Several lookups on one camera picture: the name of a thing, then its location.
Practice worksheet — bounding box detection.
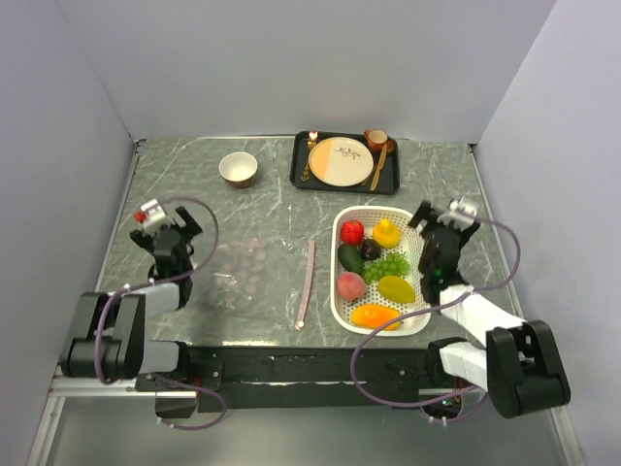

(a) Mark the yellow bell pepper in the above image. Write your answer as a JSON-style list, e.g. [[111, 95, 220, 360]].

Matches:
[[372, 218, 402, 249]]

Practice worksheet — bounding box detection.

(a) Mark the green grape bunch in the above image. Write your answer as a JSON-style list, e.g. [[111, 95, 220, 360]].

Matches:
[[362, 252, 410, 284]]

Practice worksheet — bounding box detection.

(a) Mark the red strawberry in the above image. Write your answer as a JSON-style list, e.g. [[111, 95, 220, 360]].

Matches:
[[340, 219, 365, 247]]

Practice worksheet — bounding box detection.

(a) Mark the green avocado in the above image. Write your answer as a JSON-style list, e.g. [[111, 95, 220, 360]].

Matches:
[[337, 244, 364, 276]]

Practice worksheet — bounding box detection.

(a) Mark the clear zip top bag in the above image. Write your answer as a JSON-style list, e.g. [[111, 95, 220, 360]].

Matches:
[[198, 238, 316, 330]]

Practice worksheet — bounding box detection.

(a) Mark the pink peach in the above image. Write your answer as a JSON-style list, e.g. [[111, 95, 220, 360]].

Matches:
[[336, 272, 367, 302]]

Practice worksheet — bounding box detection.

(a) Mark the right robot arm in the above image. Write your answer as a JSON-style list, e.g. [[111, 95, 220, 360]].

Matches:
[[409, 199, 572, 418]]

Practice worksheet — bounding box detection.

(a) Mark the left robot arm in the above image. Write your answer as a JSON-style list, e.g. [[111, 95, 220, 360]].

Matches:
[[60, 201, 203, 383]]

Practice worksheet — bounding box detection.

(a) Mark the yellow-green mango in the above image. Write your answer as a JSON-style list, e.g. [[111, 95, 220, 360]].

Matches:
[[377, 276, 416, 304]]

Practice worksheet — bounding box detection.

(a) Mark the white plastic basket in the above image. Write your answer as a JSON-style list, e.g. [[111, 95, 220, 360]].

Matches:
[[331, 206, 429, 335]]

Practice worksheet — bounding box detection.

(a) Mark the gold knife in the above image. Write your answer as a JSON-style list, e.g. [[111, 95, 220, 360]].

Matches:
[[370, 142, 388, 191]]

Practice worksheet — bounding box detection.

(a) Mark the gold spoon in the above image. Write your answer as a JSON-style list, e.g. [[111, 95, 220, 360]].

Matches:
[[361, 139, 397, 190]]

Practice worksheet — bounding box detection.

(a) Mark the white and brown bowl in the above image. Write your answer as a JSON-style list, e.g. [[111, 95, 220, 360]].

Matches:
[[218, 151, 258, 188]]

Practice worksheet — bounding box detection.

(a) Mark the small brown cup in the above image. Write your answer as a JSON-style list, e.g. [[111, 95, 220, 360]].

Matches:
[[364, 129, 388, 151]]

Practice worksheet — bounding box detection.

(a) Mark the orange mango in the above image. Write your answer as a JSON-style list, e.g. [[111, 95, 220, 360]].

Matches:
[[350, 304, 400, 329]]

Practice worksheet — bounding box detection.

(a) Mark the cream and peach plate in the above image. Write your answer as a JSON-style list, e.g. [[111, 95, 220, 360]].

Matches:
[[309, 137, 374, 187]]

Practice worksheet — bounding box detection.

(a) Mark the gold fork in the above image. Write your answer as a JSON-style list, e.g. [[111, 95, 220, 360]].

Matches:
[[301, 131, 318, 183]]

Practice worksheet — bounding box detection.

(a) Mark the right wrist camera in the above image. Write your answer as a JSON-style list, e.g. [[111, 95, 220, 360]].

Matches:
[[448, 197, 478, 222]]

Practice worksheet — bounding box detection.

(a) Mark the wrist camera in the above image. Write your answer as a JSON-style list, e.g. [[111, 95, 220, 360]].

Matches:
[[448, 197, 478, 222], [134, 199, 170, 236]]

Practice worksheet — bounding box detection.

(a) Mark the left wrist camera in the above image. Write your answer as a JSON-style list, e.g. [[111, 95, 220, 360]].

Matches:
[[134, 199, 170, 236]]

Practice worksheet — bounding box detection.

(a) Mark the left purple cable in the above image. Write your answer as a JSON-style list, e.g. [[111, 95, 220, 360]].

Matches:
[[94, 196, 229, 432]]

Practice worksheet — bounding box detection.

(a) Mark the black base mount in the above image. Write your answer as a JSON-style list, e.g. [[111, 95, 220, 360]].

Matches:
[[135, 347, 464, 419]]

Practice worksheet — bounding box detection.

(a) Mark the aluminium rail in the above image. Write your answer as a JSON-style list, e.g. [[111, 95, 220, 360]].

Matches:
[[48, 365, 197, 399]]

